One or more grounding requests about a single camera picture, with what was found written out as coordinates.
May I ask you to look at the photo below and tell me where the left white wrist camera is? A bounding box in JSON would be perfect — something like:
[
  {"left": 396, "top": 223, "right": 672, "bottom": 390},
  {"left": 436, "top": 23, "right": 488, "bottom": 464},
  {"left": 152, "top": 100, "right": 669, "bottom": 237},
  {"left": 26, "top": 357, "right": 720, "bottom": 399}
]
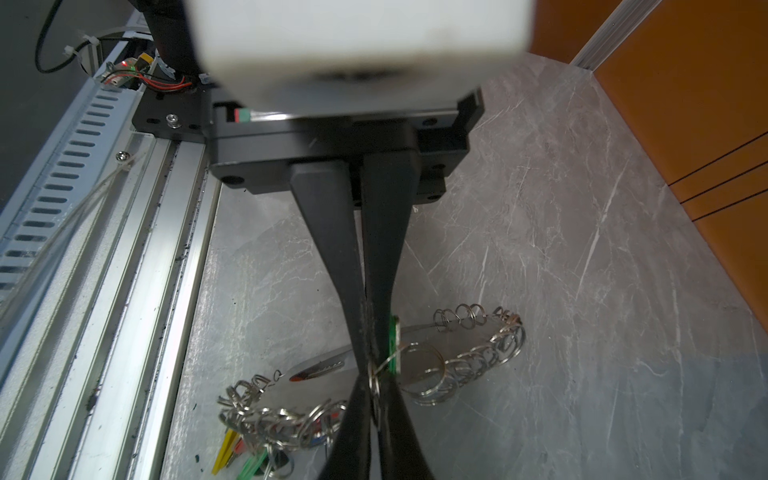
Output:
[{"left": 184, "top": 0, "right": 536, "bottom": 116}]

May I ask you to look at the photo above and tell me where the aluminium front rail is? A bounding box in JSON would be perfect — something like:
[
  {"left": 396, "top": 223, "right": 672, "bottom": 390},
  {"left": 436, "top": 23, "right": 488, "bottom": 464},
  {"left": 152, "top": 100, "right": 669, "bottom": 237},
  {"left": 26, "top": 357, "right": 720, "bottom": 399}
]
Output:
[{"left": 1, "top": 81, "right": 220, "bottom": 479}]

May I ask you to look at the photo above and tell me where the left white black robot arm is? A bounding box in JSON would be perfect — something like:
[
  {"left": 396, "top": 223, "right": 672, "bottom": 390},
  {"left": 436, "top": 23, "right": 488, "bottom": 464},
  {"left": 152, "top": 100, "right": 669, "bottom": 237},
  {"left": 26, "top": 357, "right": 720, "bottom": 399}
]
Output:
[{"left": 136, "top": 1, "right": 484, "bottom": 368}]

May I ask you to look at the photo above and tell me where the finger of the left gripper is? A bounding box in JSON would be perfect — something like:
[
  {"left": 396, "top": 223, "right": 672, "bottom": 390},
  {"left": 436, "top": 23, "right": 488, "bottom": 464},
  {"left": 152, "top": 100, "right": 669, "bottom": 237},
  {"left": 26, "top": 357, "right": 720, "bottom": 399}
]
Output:
[
  {"left": 360, "top": 150, "right": 421, "bottom": 365},
  {"left": 289, "top": 161, "right": 368, "bottom": 371}
]

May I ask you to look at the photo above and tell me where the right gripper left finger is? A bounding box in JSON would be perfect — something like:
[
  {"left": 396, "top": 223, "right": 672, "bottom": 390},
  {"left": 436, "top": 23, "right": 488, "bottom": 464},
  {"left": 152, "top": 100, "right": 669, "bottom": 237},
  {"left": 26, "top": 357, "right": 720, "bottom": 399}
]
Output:
[{"left": 318, "top": 375, "right": 372, "bottom": 480}]

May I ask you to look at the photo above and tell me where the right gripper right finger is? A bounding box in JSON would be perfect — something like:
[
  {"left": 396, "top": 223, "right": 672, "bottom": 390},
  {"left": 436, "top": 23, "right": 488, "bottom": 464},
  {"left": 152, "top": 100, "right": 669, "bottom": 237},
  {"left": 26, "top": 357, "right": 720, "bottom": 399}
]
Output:
[{"left": 378, "top": 377, "right": 434, "bottom": 480}]

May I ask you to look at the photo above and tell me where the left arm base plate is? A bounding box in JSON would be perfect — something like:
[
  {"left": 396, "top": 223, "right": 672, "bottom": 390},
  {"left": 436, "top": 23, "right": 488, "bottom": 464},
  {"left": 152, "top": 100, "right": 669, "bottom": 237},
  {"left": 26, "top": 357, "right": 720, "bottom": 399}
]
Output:
[{"left": 132, "top": 88, "right": 206, "bottom": 144}]

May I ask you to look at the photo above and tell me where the bunch of coloured keys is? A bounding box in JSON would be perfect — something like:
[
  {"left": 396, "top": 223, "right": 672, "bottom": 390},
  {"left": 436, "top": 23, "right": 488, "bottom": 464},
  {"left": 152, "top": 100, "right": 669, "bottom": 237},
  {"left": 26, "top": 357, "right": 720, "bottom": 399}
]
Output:
[{"left": 211, "top": 428, "right": 275, "bottom": 479}]

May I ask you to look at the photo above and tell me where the green key tag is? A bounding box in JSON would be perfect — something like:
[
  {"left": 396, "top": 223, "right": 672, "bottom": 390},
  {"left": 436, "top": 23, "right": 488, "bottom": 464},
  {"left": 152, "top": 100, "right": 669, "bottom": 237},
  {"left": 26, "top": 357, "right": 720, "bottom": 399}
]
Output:
[{"left": 387, "top": 315, "right": 401, "bottom": 376}]

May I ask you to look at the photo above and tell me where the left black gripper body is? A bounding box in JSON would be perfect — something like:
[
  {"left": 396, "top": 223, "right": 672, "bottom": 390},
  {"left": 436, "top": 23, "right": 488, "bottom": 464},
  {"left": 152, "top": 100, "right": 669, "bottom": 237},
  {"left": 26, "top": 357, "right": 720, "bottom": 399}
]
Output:
[{"left": 203, "top": 88, "right": 485, "bottom": 204}]

